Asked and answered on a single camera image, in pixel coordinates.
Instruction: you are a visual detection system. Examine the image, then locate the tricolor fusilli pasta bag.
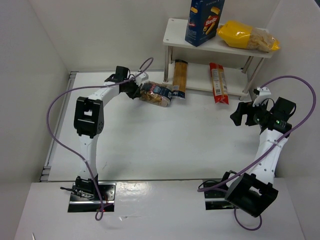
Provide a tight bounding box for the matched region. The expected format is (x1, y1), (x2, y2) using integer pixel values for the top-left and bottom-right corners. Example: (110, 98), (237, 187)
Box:
(139, 81), (173, 107)

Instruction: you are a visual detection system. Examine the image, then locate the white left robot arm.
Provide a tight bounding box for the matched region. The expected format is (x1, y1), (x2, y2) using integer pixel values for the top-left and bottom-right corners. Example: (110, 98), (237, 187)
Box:
(72, 66), (149, 200)

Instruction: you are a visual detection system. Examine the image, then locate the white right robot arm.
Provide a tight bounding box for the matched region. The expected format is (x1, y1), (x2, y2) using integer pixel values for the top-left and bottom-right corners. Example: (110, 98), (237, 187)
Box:
(225, 97), (296, 218)

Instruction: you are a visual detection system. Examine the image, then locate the yellow pasta bag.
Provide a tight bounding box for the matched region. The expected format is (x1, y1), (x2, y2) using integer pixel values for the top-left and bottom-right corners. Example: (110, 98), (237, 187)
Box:
(217, 20), (281, 53)

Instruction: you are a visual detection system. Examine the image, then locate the blue Barilla pasta box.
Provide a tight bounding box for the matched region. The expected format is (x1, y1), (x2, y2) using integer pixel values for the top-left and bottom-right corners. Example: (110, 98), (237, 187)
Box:
(185, 0), (225, 47)

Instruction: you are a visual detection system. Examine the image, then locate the red spaghetti pack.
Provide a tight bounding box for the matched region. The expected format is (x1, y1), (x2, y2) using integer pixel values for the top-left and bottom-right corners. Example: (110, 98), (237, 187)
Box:
(209, 62), (229, 105)

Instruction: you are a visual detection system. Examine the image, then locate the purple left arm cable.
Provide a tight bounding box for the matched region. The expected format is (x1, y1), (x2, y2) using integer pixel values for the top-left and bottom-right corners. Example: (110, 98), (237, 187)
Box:
(46, 57), (155, 221)

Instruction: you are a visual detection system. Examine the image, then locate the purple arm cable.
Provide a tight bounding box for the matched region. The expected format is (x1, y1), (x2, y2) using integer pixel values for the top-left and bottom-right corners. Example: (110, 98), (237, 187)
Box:
(197, 75), (317, 231)
(46, 57), (155, 221)

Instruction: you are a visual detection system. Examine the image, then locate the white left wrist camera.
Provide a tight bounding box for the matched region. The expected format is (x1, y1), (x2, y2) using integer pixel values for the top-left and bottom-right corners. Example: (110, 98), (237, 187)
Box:
(134, 72), (149, 86)

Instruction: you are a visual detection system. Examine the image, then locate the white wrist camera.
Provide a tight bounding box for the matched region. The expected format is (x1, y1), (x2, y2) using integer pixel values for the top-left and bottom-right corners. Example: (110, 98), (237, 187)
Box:
(252, 87), (272, 107)
(134, 72), (149, 86)

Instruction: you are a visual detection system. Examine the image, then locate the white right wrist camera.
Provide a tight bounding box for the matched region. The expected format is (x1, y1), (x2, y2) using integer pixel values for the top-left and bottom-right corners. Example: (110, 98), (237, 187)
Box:
(252, 87), (272, 107)

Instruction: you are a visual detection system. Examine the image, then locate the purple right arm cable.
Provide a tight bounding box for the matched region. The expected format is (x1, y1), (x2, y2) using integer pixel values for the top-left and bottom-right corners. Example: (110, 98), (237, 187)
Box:
(197, 75), (317, 231)

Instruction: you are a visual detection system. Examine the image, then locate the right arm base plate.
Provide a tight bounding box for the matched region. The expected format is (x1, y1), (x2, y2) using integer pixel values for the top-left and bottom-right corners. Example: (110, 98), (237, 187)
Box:
(199, 179), (235, 211)

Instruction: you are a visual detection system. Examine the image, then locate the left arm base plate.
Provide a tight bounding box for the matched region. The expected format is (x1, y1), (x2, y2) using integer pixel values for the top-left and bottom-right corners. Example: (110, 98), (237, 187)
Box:
(67, 181), (117, 213)

